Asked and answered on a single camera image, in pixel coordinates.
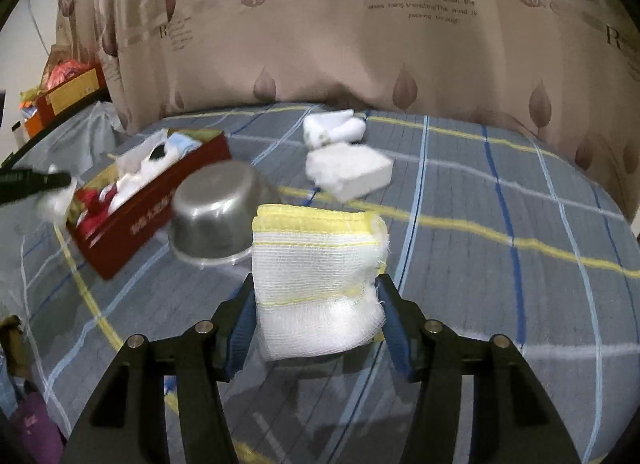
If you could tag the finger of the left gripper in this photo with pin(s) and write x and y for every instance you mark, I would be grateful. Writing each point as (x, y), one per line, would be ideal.
(18, 184)

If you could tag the printed wet wipe packet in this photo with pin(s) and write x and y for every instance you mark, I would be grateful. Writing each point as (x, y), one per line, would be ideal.
(131, 161)

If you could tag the white socks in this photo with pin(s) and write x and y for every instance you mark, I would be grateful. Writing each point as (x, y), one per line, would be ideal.
(325, 128)

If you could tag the red plastic bag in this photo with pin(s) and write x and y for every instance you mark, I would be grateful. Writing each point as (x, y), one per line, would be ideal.
(66, 70)

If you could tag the translucent plastic cover sheet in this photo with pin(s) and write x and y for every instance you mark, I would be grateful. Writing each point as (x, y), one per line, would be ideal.
(77, 144)

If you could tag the red gold tin tray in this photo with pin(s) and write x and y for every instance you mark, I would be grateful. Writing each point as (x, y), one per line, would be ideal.
(123, 232)

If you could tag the light blue towel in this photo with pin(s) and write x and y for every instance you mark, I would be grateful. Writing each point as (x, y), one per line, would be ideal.
(182, 144)

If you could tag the steel bowl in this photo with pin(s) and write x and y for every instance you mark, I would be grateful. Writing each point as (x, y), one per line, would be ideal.
(213, 212)

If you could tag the red fabric pouch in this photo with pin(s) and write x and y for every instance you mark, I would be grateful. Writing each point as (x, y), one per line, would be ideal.
(96, 208)

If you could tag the white plastic bag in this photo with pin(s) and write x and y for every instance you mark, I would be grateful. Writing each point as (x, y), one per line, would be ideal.
(53, 205)

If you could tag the beige leaf print curtain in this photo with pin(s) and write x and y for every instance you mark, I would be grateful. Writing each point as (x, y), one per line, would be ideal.
(563, 71)

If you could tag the white foam block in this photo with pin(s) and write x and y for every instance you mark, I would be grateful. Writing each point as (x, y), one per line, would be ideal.
(348, 171)

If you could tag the red yellow cardboard box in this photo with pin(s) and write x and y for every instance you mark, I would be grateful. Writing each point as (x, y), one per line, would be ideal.
(59, 102)

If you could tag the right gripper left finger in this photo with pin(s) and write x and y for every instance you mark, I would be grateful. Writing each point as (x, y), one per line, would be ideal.
(124, 421)

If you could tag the white fluffy plush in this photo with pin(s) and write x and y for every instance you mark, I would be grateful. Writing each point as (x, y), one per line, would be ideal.
(161, 158)

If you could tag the white yellow mesh cloth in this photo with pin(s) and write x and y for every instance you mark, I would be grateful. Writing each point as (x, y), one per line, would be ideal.
(314, 274)

